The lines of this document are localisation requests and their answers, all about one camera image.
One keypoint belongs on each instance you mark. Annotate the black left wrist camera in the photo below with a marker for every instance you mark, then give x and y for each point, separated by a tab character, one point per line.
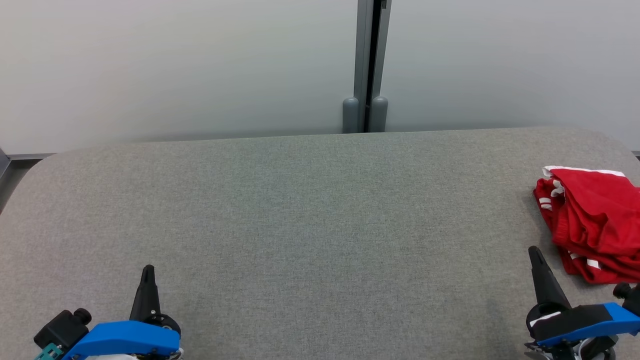
62	327

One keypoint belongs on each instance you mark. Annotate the blue camera bracket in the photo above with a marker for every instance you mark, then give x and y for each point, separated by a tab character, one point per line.
622	320
125	337

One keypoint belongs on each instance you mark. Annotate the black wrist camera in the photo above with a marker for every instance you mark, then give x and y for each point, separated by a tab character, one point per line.
62	327
630	297

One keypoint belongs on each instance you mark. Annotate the blue left camera bracket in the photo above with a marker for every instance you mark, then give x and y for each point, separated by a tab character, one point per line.
125	337

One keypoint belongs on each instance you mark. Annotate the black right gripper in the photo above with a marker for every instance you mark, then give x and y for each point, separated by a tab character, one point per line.
575	317

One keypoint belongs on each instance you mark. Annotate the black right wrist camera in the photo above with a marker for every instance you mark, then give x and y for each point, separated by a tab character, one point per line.
630	297

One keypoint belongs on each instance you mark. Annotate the teal left camera connector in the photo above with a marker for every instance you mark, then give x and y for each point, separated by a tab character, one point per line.
47	354

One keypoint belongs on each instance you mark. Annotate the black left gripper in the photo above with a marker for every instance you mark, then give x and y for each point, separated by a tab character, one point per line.
170	324

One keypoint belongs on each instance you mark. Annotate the red white striped shorts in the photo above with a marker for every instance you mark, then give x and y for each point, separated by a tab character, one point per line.
605	272

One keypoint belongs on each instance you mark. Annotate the grey partition base rail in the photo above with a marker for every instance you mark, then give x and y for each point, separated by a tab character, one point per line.
30	156

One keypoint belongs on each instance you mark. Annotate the blue right camera bracket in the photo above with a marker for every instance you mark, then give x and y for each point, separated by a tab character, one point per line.
622	320

